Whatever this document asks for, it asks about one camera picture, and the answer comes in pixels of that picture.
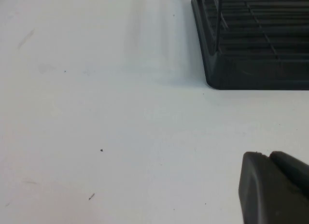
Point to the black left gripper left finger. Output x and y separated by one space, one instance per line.
260 190

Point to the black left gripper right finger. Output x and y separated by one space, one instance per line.
292 171

